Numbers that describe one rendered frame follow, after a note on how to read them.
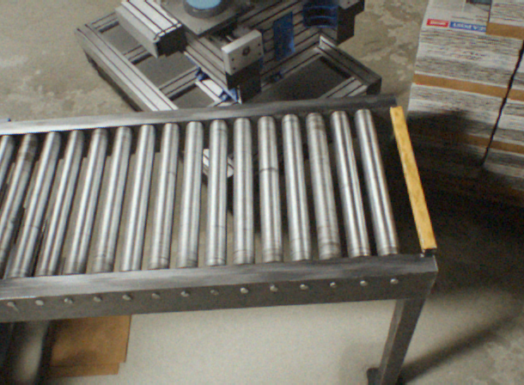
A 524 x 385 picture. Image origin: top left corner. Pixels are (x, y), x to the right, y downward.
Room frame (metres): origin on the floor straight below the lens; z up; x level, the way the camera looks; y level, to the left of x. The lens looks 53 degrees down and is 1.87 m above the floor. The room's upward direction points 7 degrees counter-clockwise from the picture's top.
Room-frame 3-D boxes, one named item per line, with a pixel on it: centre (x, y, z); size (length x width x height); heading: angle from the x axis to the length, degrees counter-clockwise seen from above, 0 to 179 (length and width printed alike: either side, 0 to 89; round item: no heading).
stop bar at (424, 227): (0.80, -0.36, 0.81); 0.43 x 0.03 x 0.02; 176
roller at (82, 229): (0.87, 0.44, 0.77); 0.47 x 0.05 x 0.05; 176
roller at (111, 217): (0.87, 0.37, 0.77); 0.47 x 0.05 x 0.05; 176
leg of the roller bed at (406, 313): (0.57, -0.32, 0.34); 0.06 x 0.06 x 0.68; 86
